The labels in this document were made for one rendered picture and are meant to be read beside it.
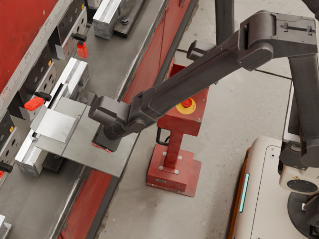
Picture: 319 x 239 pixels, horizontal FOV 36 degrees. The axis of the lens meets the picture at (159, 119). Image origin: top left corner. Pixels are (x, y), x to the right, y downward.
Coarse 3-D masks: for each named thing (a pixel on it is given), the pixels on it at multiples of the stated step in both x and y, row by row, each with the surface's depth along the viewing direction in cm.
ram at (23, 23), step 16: (0, 0) 89; (16, 0) 94; (32, 0) 101; (48, 0) 109; (0, 16) 91; (16, 16) 97; (32, 16) 104; (48, 16) 112; (0, 32) 93; (16, 32) 99; (32, 32) 107; (48, 32) 115; (0, 48) 95; (16, 48) 102; (0, 64) 97; (16, 64) 104; (32, 64) 113; (0, 80) 100; (0, 112) 105
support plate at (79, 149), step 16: (64, 112) 146; (80, 112) 147; (80, 128) 144; (96, 128) 144; (48, 144) 141; (64, 144) 141; (80, 144) 142; (128, 144) 143; (80, 160) 139; (96, 160) 140; (112, 160) 140
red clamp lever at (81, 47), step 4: (72, 36) 130; (76, 36) 129; (80, 36) 129; (84, 36) 129; (80, 40) 129; (84, 40) 129; (80, 44) 132; (84, 44) 132; (80, 48) 133; (84, 48) 133; (80, 52) 134; (84, 52) 134; (80, 56) 136; (84, 56) 136
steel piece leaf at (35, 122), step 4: (44, 104) 145; (44, 108) 145; (40, 112) 144; (44, 112) 145; (40, 116) 144; (36, 120) 142; (40, 120) 144; (32, 124) 141; (36, 124) 142; (32, 128) 141; (36, 128) 143
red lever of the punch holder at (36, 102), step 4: (36, 92) 119; (40, 92) 119; (40, 96) 118; (44, 96) 118; (48, 96) 118; (32, 100) 113; (36, 100) 114; (40, 100) 115; (44, 100) 116; (48, 100) 118; (28, 104) 111; (32, 104) 111; (36, 104) 113; (40, 104) 115; (28, 108) 111; (32, 108) 111; (36, 108) 113
